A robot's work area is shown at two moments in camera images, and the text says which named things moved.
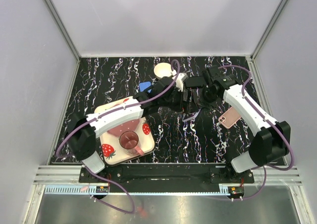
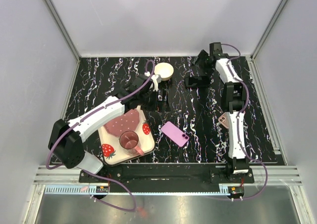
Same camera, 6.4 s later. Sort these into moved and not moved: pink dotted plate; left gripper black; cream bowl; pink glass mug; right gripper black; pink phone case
Moved: right gripper black; left gripper black
Not moved: pink phone case; cream bowl; pink glass mug; pink dotted plate
